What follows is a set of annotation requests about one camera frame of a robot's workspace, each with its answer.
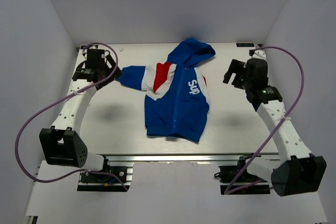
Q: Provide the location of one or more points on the blue white red jacket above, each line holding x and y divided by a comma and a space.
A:
176, 102

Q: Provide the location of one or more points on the right blue table sticker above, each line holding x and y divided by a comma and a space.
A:
244, 44

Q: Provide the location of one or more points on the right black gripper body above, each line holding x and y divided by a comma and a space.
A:
244, 78

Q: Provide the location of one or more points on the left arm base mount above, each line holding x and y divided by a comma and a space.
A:
118, 179

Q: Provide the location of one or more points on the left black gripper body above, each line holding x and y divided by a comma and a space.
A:
104, 68

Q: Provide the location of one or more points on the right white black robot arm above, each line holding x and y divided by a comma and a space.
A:
299, 170

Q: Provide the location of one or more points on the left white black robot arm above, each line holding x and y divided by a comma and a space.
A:
61, 143

